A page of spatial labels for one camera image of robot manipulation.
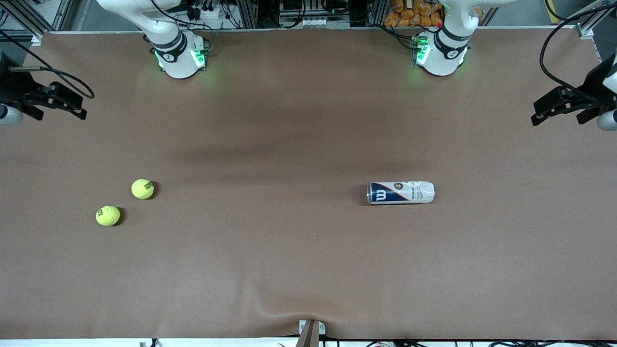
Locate yellow-green tennis ball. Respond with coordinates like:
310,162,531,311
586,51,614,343
95,205,121,227
131,179,155,200

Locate clear tennis ball can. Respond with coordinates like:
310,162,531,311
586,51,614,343
367,181,435,205

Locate orange packets pile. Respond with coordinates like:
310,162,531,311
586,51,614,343
384,0,444,28

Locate white power strip with plugs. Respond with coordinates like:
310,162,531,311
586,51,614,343
186,0,227,22

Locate brown table mat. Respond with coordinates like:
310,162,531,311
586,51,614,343
0,27,617,340

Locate black electronics unit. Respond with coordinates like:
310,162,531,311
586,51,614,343
280,0,328,18

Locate aluminium side rail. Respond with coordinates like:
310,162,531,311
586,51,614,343
592,36,609,63

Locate aluminium frame strut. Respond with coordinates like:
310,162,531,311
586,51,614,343
0,0,75,41
576,2,617,39

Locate aluminium frame post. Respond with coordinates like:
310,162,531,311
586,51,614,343
235,0,258,28
366,0,389,27

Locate black cable along table edge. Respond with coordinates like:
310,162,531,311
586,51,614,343
321,337,617,347

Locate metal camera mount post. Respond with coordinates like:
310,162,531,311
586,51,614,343
295,319,326,347

